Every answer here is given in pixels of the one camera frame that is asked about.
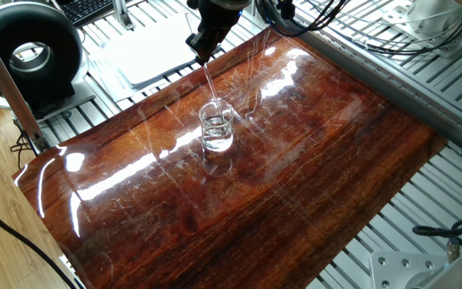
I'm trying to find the black gripper cable bundle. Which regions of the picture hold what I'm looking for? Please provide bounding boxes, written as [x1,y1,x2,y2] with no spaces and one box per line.
[254,0,462,55]

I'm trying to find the grey camera stand post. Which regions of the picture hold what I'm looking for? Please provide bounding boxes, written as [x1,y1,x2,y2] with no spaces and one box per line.
[0,15,50,152]

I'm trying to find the grey aluminium rail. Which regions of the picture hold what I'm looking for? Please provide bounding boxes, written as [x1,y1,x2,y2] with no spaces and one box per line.
[294,27,462,164]

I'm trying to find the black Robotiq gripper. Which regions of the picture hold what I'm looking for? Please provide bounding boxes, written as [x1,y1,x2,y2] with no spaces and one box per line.
[185,0,243,66]

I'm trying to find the black keyboard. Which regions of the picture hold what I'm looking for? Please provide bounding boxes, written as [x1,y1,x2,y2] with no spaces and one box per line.
[60,0,114,25]

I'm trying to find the aluminium mounting plate with holes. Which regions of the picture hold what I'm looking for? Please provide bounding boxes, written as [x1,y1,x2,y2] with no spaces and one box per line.
[381,0,462,57]

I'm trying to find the clear glass beaker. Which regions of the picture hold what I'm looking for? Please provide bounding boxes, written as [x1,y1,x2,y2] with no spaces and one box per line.
[197,98,236,153]

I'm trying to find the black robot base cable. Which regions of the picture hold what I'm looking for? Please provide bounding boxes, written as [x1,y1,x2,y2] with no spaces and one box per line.
[411,218,462,264]

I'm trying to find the black round fan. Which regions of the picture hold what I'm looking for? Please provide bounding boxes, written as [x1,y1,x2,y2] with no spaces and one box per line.
[0,1,84,117]

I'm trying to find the wood grain table mat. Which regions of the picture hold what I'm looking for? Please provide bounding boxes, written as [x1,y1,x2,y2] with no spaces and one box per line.
[12,26,448,289]

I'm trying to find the short aluminium upright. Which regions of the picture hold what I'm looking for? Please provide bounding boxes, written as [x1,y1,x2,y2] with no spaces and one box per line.
[112,0,136,31]

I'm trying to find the glass stirring rod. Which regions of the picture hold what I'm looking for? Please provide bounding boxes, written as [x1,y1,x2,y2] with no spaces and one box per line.
[201,62,226,124]

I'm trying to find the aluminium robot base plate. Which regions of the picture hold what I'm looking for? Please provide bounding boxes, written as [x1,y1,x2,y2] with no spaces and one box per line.
[370,250,448,289]

